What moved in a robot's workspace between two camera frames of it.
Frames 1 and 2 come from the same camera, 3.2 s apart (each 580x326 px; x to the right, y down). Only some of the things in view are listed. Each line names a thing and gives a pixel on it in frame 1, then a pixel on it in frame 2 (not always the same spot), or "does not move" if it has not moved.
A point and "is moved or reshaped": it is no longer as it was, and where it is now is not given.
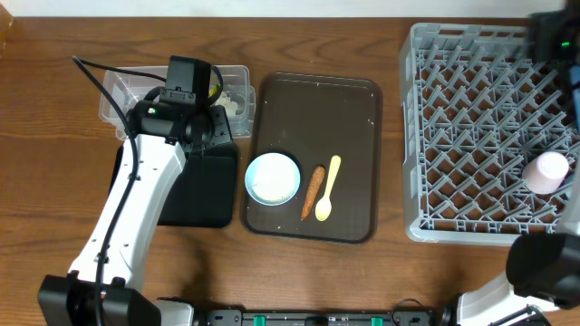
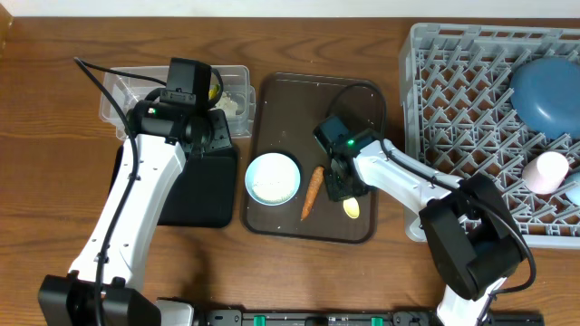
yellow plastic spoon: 323,206 to 352,207
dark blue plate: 575,79 is moved or reshaped
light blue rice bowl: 272,178 does not move
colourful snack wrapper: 214,91 does not move
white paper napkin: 230,107 does not move
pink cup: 545,174 does not move
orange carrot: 314,189 does not move
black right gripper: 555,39 to 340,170
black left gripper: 224,132 does not move
